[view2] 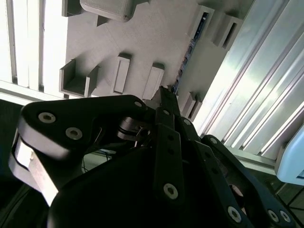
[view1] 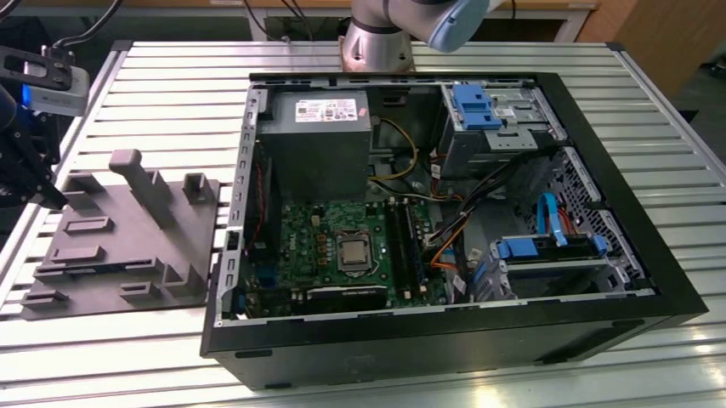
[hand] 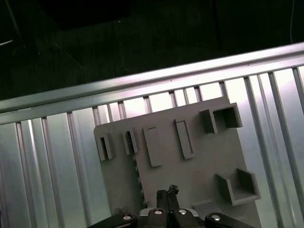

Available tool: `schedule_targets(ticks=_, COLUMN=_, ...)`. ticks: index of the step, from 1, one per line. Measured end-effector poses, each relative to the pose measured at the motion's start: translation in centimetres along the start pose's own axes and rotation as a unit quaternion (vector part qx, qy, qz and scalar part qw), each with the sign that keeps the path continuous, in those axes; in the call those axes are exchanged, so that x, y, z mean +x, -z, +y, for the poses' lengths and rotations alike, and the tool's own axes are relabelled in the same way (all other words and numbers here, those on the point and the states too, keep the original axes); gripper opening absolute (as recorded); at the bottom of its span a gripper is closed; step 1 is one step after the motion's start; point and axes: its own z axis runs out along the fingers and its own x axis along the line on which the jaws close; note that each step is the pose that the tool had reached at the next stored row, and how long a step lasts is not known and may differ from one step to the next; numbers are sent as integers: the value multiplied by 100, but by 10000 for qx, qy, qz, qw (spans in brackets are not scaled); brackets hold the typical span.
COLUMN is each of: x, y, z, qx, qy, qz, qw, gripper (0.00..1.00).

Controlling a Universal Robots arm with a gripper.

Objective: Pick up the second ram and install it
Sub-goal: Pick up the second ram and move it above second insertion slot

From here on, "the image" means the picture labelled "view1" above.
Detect hard disk blue carrier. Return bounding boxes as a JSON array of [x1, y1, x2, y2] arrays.
[[490, 235, 613, 268]]

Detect brown wooden cabinet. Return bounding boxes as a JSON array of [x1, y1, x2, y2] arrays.
[[576, 0, 726, 99]]

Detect silver CPU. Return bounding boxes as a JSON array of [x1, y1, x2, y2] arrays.
[[338, 240, 373, 264]]

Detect yellow power wire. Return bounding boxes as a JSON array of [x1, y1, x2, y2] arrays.
[[367, 117, 422, 184]]

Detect metal socket cover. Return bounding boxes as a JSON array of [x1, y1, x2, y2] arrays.
[[335, 229, 381, 278]]

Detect black RAM slot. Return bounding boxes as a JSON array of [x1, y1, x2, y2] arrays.
[[399, 201, 422, 299], [393, 201, 415, 299], [386, 200, 407, 299]]

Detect black cable bundle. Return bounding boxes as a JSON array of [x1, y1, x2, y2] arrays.
[[426, 153, 557, 250]]

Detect red black twisted wire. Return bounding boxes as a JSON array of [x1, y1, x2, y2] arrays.
[[254, 163, 273, 239]]

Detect grey parts rack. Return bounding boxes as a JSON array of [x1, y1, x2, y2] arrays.
[[19, 148, 223, 320]]

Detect multicolour power wires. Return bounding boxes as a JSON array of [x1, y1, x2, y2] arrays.
[[426, 146, 455, 205]]

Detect black graphics card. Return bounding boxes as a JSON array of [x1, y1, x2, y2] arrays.
[[290, 283, 394, 316]]

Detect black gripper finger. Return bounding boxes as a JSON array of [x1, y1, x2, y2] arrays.
[[11, 122, 68, 211]]

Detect metal disk bay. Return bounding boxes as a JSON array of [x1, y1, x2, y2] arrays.
[[486, 254, 652, 301]]

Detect green motherboard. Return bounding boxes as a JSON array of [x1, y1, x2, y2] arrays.
[[241, 198, 455, 318]]

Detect blue plastic drive latch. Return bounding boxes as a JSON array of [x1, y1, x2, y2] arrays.
[[451, 83, 506, 132]]

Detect black camera cable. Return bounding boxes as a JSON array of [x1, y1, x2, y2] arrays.
[[51, 0, 126, 48]]

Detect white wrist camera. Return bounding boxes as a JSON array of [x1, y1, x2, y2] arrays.
[[0, 44, 91, 116]]

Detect black PC case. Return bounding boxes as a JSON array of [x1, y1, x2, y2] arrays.
[[199, 71, 710, 391]]

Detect black cable silver plug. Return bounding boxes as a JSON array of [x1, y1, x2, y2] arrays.
[[243, 0, 297, 43]]

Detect grey power supply unit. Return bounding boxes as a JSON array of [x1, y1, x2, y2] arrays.
[[258, 87, 377, 205]]

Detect metal drive cage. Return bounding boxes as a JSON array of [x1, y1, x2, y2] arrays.
[[435, 81, 569, 180]]

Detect dark RAM stick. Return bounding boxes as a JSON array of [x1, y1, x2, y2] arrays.
[[39, 262, 158, 276], [405, 203, 430, 294]]

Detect orange data wire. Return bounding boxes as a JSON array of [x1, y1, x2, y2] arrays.
[[427, 248, 458, 273]]

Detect thin wire locking lever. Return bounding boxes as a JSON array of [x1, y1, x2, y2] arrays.
[[369, 237, 385, 275]]

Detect white grey wire bundle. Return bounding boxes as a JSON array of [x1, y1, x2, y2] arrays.
[[367, 178, 465, 203]]

